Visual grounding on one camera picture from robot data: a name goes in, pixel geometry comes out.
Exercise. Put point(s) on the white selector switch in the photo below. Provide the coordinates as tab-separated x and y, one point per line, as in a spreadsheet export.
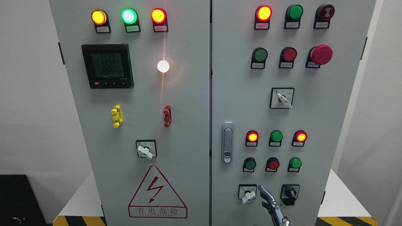
247	192
281	98

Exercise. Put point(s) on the yellow indicator lamp top left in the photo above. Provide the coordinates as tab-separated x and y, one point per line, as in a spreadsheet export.
101	21

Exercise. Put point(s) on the red push button upper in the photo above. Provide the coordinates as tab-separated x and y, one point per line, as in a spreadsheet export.
287	57

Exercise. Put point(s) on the left grey cabinet door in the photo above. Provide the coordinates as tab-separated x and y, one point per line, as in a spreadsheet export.
183	147

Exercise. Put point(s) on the white selector switch upper right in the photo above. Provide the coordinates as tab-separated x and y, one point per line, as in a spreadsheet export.
281	98

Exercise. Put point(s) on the dark red buzzer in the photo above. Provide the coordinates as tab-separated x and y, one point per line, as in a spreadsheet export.
323	15

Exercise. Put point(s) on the red lit lamp middle left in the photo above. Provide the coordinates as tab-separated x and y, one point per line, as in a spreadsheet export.
251	139

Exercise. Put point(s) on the black box lower left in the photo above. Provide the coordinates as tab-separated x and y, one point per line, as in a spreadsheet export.
18	204

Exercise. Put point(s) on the silver door lock handle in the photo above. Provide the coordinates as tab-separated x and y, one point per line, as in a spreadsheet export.
227	141

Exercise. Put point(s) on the red push button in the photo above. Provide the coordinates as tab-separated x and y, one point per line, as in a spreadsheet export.
272	165
287	57

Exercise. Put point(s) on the green push button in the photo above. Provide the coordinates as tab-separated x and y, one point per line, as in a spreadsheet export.
259	57
249	165
294	165

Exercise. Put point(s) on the red terminal connector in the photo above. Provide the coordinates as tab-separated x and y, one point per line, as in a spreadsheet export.
167	116

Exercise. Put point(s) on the red push button lower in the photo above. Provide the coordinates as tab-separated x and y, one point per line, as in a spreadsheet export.
272	165

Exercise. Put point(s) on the red lit lamp middle right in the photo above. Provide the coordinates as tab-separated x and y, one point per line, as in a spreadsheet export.
299	138

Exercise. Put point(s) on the red electric hazard warning sign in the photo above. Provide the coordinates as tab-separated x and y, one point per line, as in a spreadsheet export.
156	198

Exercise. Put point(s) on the white platform with hazard stripes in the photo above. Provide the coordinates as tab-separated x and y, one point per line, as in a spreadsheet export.
339	208

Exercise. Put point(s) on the green lamp top right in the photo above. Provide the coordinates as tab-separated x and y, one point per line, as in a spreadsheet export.
293	16

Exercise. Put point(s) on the grey cabinet door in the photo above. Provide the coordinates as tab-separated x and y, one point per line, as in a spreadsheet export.
183	147
242	95

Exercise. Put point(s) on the white lit indicator lamp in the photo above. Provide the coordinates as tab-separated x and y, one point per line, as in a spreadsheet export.
163	66

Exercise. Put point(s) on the right grey cabinet door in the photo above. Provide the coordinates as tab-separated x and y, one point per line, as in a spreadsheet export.
242	95

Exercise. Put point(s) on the green lit indicator lamp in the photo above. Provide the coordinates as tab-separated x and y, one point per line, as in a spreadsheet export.
131	20

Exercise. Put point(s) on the green lamp middle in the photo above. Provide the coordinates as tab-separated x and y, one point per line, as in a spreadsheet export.
276	138

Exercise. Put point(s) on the yellow terminal connector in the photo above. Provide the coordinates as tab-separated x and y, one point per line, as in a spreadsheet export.
117	116

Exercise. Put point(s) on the left door selector switch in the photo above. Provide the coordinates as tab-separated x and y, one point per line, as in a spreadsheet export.
146	149

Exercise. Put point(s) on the grey robot hand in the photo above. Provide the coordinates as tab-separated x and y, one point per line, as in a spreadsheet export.
278	217

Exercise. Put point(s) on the red lit indicator lamp left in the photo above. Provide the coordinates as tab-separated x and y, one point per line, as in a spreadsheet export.
159	20

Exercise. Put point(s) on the green push button lower left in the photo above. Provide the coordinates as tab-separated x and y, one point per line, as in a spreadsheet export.
249	165

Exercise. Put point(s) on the white selector switch lower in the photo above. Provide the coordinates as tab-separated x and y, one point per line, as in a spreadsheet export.
247	192

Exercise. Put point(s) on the green push button upper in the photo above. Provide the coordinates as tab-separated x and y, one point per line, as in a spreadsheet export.
259	57

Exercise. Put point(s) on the green push button lower right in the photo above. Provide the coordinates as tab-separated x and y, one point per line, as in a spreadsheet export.
294	165

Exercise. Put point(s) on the black digital power meter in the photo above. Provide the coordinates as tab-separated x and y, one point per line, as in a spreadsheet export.
108	66

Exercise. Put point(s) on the red mushroom emergency stop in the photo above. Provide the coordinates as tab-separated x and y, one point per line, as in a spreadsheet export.
318	56

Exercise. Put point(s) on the black selector switch lower right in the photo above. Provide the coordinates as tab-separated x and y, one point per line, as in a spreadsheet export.
289	194

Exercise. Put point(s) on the red lit lamp top right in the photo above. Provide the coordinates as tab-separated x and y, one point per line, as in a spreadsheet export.
262	17

